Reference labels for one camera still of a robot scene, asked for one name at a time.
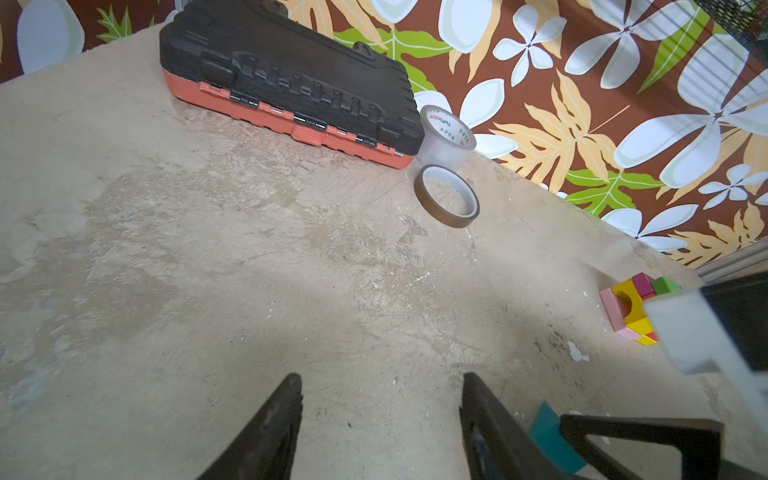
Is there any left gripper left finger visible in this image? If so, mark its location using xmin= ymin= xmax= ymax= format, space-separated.
xmin=199 ymin=373 xmax=303 ymax=480

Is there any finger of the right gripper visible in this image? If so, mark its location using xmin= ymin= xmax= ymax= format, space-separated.
xmin=559 ymin=413 xmax=726 ymax=480

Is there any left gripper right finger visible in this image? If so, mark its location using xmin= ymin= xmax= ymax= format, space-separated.
xmin=459 ymin=372 xmax=569 ymax=480

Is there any teal block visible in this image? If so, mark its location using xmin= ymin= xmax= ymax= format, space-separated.
xmin=528 ymin=402 xmax=587 ymax=474

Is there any yellow rectangular block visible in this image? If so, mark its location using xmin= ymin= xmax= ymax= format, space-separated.
xmin=625 ymin=317 xmax=658 ymax=346

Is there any pink block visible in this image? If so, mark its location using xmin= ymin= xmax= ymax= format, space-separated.
xmin=599 ymin=288 xmax=641 ymax=341

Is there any green square block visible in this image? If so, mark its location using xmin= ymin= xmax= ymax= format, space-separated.
xmin=651 ymin=277 xmax=681 ymax=296

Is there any magenta block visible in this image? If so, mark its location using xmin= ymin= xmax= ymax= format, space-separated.
xmin=631 ymin=273 xmax=656 ymax=300

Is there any yellow arch block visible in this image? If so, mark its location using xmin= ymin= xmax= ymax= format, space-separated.
xmin=611 ymin=279 xmax=646 ymax=325

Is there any clear plastic cup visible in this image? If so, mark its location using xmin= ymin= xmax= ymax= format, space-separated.
xmin=416 ymin=105 xmax=477 ymax=173

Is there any black tool case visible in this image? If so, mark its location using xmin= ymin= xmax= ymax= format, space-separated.
xmin=159 ymin=1 xmax=425 ymax=169

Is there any aluminium frame structure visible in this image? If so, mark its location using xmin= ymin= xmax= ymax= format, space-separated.
xmin=695 ymin=238 xmax=768 ymax=285

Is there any black wire basket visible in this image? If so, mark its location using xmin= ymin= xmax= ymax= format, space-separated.
xmin=694 ymin=0 xmax=767 ymax=55

